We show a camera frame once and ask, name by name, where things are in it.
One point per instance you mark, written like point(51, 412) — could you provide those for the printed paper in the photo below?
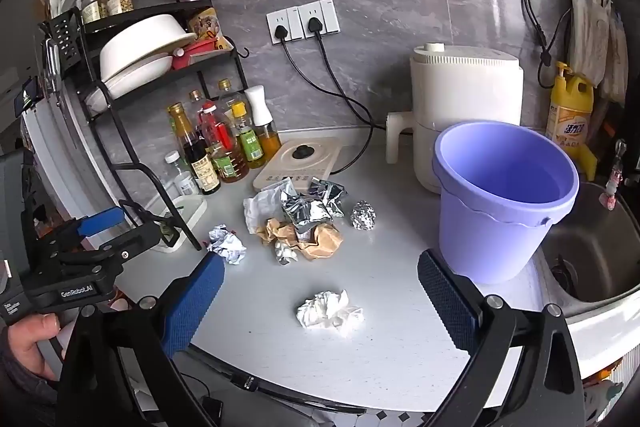
point(227, 246)

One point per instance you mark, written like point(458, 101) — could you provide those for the person's left hand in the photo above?
point(27, 337)

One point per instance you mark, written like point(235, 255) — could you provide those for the green label bottle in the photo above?
point(247, 142)

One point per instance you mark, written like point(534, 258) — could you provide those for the faucet with pink filter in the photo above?
point(612, 192)

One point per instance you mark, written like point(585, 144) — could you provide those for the person's left forearm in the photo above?
point(17, 389)

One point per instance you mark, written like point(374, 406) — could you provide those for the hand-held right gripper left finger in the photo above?
point(192, 302)

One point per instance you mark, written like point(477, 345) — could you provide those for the yellow sponge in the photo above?
point(589, 162)

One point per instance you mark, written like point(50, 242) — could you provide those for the large white bowl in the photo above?
point(145, 42)

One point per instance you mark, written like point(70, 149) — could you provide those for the white air fryer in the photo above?
point(465, 92)

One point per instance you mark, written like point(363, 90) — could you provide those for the small clear bottle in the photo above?
point(181, 177)

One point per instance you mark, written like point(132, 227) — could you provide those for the white top oil sprayer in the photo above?
point(265, 122)

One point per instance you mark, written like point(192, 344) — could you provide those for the white wall socket panel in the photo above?
point(327, 14)
point(280, 19)

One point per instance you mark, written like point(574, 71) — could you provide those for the steel sink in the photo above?
point(600, 247)

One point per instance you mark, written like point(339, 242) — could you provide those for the silver foil wrapper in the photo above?
point(330, 194)
point(302, 212)

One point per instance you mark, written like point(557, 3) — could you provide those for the gold cap bottle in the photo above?
point(226, 92)
point(196, 98)

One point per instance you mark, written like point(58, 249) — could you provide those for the white tray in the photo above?
point(192, 212)

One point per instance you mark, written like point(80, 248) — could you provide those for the red box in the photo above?
point(197, 52)

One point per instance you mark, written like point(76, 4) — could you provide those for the yellow detergent bottle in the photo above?
point(567, 117)

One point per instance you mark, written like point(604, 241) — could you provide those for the foil ball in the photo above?
point(363, 216)

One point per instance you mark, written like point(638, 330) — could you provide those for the beige induction cooker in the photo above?
point(320, 157)

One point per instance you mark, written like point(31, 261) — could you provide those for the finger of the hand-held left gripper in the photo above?
point(142, 234)
point(102, 219)

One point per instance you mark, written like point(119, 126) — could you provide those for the white plate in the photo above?
point(135, 74)

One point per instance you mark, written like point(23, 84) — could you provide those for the purple plastic bucket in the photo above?
point(500, 207)

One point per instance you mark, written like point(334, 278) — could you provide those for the black slotted spatula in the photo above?
point(67, 34)

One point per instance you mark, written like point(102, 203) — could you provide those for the red cap oil bottle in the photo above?
point(220, 142)

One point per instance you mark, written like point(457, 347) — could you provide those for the white tissue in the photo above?
point(327, 312)

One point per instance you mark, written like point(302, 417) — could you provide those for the yellow snack packet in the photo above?
point(205, 27)

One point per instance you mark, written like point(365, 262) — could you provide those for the black kitchen rack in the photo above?
point(120, 117)

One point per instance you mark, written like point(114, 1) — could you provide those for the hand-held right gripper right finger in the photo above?
point(447, 302)

